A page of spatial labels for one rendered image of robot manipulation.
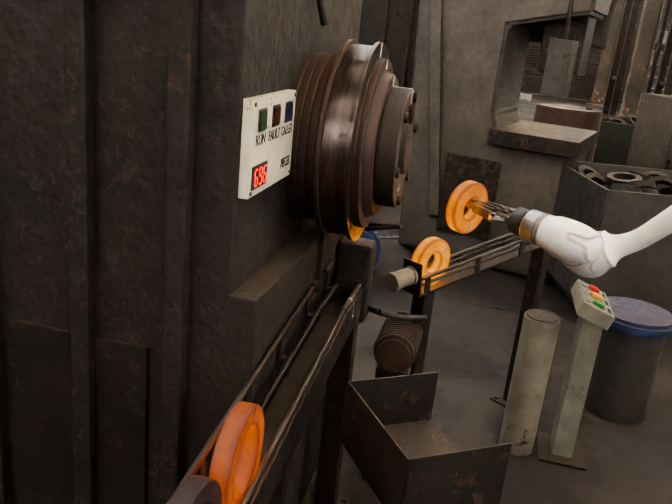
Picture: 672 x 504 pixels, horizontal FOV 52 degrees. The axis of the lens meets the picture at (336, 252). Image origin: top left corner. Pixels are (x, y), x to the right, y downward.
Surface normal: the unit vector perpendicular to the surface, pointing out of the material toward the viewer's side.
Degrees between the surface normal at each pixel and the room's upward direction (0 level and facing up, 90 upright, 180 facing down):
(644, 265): 90
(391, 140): 73
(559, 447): 90
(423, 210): 90
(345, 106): 62
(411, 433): 5
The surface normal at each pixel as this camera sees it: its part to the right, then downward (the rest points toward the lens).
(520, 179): -0.46, 0.23
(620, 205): 0.03, 0.32
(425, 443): 0.13, -0.91
